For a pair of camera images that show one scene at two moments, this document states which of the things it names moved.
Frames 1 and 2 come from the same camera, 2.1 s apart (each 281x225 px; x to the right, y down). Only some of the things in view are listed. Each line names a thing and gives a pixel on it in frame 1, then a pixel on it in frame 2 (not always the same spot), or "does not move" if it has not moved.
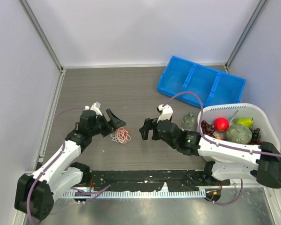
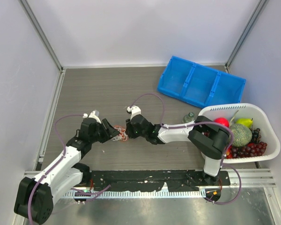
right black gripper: (148, 125) → (129, 131)
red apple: (221, 124) does not move
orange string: (122, 134) does not move
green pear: (248, 122) does not move
